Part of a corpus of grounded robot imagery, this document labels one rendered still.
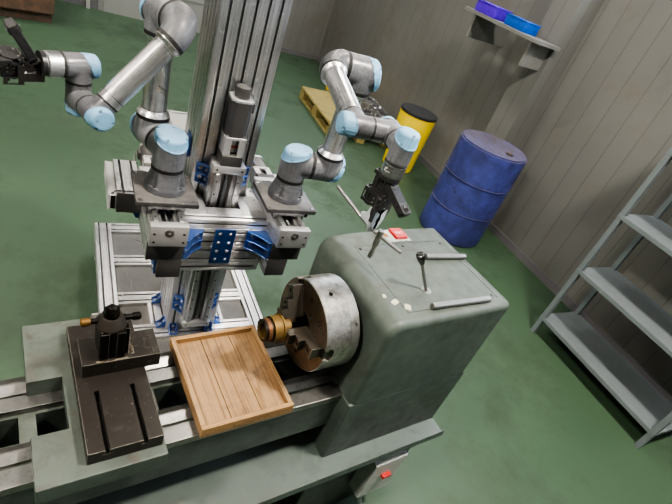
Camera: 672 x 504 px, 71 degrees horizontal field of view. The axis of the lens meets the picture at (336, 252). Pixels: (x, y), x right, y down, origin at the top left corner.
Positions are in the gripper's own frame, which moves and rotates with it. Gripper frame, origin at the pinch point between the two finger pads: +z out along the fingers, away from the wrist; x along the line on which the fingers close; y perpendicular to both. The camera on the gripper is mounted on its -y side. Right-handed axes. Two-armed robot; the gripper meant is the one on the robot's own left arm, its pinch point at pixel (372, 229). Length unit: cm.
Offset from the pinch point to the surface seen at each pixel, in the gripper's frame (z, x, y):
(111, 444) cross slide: 41, 88, -7
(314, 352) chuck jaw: 28.2, 31.3, -16.6
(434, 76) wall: 44, -451, 258
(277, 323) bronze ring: 26.2, 35.9, -2.8
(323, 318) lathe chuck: 18.8, 27.5, -12.4
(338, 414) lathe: 59, 16, -27
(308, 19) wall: 85, -542, 595
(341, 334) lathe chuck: 21.8, 23.9, -18.5
